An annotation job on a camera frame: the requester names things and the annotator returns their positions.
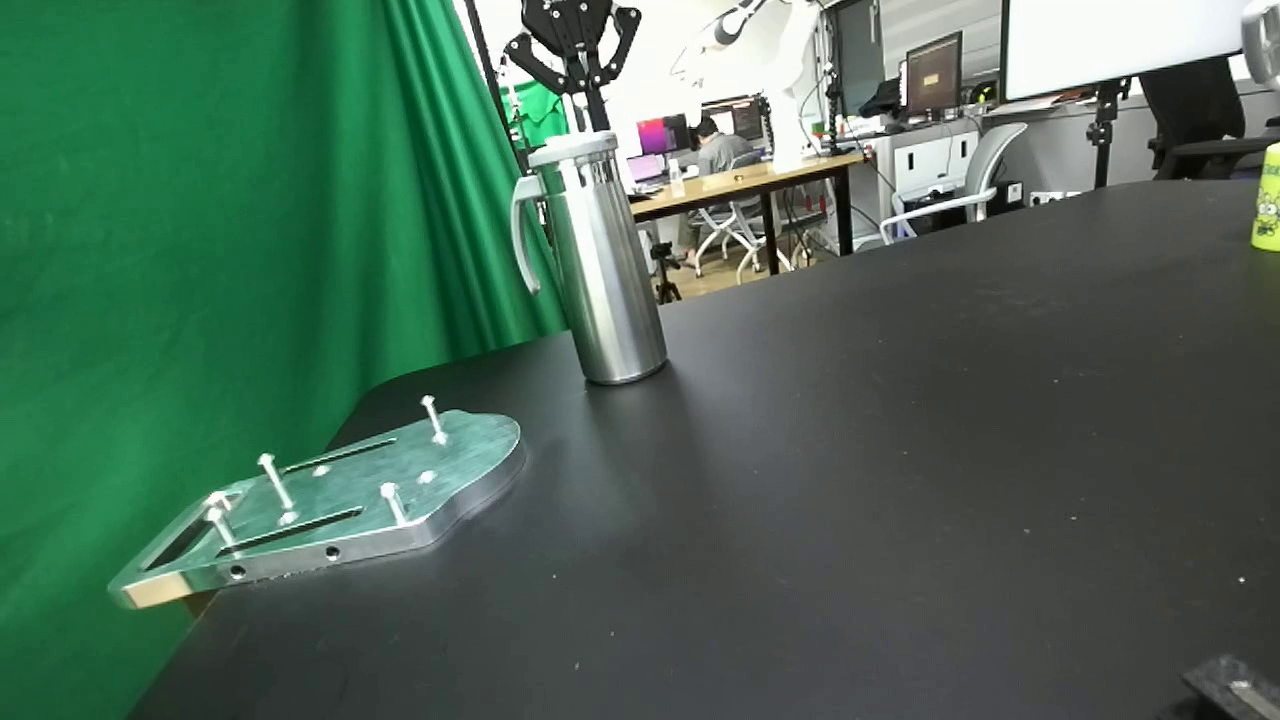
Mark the dark-screen framed monitor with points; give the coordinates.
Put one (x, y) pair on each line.
(933, 73)

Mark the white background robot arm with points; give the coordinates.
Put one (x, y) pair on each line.
(735, 20)

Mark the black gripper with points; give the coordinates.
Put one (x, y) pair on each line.
(570, 18)

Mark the black backdrop stand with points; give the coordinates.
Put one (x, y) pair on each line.
(488, 67)

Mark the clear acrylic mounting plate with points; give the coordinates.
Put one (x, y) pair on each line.
(332, 515)

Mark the small green backdrop cloth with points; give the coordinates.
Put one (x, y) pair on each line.
(539, 109)

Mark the silver screw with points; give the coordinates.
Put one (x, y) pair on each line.
(433, 421)
(394, 507)
(276, 480)
(223, 522)

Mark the black office chair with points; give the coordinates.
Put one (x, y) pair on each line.
(1203, 126)

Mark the silver metal jar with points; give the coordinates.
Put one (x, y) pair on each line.
(606, 267)

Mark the large green backdrop cloth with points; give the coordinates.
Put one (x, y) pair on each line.
(227, 224)

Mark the wooden desk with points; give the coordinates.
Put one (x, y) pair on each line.
(745, 181)

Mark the large white-screen monitor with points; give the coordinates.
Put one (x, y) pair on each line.
(1120, 40)

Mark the pink-screen laptop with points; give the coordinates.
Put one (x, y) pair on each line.
(653, 143)

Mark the flat black metal piece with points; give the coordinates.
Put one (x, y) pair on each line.
(1237, 689)

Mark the lime green mug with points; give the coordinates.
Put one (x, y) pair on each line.
(1271, 200)

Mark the white cabinet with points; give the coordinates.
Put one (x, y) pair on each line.
(933, 160)

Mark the black monitor stand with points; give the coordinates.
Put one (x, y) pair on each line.
(1107, 135)

